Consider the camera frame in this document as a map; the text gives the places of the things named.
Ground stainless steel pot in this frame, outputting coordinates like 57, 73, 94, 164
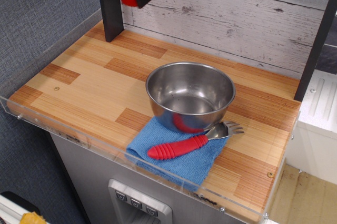
145, 62, 236, 134

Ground blue cloth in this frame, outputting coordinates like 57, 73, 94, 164
126, 117, 227, 191

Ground grey dispenser button panel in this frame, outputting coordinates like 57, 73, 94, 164
108, 179, 173, 223

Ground white toy sink unit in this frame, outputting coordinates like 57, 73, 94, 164
285, 70, 336, 184

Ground dark left upright post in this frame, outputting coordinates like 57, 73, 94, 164
100, 0, 124, 42

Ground dark upright post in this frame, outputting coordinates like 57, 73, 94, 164
100, 0, 124, 42
294, 0, 336, 101

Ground red handled metal spork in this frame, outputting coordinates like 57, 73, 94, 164
147, 121, 244, 160

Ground dark right upright post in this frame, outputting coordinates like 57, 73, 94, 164
294, 0, 336, 101

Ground clear acrylic guard rail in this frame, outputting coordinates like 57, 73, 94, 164
1, 23, 300, 223

